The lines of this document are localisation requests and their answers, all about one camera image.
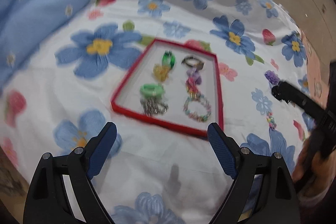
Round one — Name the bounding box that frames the green bow hair clip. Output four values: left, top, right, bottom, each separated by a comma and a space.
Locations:
139, 84, 165, 98

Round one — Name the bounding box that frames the right hand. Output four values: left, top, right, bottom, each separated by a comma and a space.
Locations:
291, 139, 335, 207

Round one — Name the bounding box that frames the purple flower hair tie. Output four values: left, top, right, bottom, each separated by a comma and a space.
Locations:
264, 70, 280, 87

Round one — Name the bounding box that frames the yellow flower hair clip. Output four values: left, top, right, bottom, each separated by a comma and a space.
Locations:
153, 64, 170, 82

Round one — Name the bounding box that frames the silver chain bracelet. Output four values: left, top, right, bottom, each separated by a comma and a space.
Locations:
140, 97, 169, 117

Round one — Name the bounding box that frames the red jewelry tray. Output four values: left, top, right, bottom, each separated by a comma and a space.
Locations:
110, 39, 224, 138

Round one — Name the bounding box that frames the colourful beaded bracelet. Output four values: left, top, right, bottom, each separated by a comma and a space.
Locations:
182, 95, 213, 123

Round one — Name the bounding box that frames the green braided bracelet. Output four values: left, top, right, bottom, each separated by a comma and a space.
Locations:
160, 50, 177, 70

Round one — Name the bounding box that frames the pastel beaded bracelet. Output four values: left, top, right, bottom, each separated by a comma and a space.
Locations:
265, 111, 278, 131

